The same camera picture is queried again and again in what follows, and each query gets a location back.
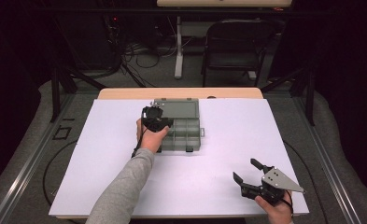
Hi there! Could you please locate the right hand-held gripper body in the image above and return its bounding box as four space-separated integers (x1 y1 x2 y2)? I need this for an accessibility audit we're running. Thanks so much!
240 165 305 207

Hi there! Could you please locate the dark equipment rack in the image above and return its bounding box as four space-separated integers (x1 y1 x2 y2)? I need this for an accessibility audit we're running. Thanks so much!
101 12 123 74

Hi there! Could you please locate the bundle of floor cables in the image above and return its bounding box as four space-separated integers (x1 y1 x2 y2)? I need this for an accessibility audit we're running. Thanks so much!
120 38 179 70

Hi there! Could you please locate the grey plastic compartment box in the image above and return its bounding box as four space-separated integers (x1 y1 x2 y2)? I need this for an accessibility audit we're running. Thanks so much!
151 98 205 153

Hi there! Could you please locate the beige desk top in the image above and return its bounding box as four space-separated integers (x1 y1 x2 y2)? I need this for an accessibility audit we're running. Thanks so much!
156 0 293 7

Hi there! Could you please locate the black metal stand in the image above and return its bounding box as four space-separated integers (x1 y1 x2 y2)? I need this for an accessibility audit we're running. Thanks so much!
49 65 108 123
260 66 317 127

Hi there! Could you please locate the person's right hand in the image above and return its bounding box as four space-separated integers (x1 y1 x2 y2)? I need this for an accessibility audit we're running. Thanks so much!
254 190 294 224

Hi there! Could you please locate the black folding chair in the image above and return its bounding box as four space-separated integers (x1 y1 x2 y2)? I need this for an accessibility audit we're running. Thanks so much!
202 19 277 88

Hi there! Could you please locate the left hand-held gripper cable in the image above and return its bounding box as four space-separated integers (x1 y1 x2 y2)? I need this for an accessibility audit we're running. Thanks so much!
131 127 148 159

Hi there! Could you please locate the white desk leg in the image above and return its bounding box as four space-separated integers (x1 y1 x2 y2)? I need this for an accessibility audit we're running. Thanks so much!
174 16 185 80

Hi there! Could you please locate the right hand-held gripper cable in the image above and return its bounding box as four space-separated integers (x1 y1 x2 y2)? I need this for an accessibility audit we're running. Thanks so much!
280 190 294 217

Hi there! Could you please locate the person's left hand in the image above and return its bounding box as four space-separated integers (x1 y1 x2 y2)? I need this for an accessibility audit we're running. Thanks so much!
135 118 171 154

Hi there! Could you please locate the aluminium floor rail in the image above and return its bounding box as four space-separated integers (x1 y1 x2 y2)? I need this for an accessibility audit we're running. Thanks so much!
291 96 363 224
0 92 77 224

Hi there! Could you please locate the hand-held gripper cable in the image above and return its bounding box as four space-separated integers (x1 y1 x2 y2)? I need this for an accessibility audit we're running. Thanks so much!
131 127 148 159
280 190 294 217

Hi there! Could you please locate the black floor cable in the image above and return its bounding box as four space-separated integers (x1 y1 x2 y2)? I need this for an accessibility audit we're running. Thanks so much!
282 141 329 224
42 139 78 207

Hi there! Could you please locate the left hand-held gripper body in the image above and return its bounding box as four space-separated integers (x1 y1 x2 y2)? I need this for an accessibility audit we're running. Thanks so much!
141 105 168 133

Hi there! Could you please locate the white table mat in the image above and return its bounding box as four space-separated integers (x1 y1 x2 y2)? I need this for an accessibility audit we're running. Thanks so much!
49 98 310 217

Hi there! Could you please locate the light wooden table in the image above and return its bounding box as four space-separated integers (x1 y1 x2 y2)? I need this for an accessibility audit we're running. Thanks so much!
96 87 264 101

